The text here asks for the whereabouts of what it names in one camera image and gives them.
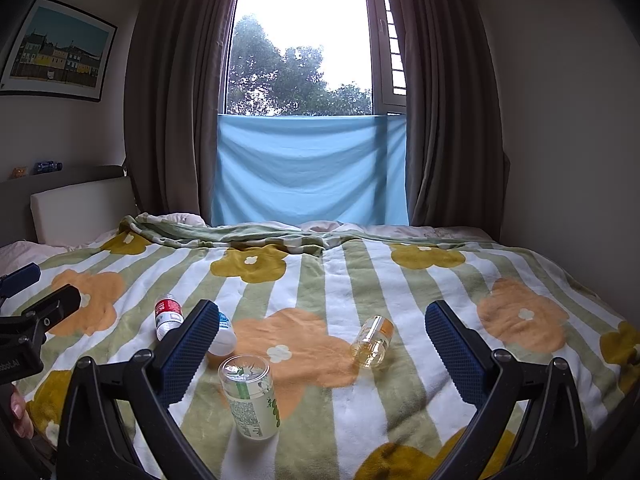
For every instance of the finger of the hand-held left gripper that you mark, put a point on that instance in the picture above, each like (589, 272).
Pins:
(52, 305)
(22, 276)

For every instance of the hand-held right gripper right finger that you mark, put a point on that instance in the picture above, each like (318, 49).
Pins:
(457, 350)

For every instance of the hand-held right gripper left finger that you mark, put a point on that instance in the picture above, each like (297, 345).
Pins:
(192, 345)

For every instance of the orange cap clear bottle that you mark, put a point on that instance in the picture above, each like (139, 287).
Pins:
(372, 342)

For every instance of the person's left hand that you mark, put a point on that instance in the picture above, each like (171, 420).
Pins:
(21, 412)

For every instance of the pale pink pillow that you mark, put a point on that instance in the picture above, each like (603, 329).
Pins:
(25, 257)

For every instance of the blue label plastic bottle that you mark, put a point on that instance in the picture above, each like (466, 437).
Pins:
(225, 337)

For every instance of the clear bottle with red label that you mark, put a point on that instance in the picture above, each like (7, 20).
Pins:
(167, 316)

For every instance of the clear bottle with green label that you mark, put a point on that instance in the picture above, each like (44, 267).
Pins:
(250, 395)

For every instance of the white padded headboard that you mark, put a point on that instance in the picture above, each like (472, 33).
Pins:
(80, 210)

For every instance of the small orange figurine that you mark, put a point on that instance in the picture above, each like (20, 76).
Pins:
(19, 172)

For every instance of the small blue bottle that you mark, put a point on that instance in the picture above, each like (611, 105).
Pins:
(47, 166)

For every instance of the grey headboard shelf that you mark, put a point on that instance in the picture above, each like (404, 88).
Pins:
(85, 172)

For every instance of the pale pink bed sheet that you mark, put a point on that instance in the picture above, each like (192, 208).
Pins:
(400, 230)

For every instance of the striped floral blanket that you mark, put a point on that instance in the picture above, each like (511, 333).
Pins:
(320, 285)

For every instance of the light blue cloth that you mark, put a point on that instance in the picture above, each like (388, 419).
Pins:
(305, 170)

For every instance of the brown curtain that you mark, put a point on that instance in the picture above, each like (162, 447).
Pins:
(450, 95)
(172, 90)

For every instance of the window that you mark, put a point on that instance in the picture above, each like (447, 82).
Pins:
(305, 45)

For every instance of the framed wall poster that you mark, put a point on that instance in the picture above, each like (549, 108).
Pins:
(60, 47)

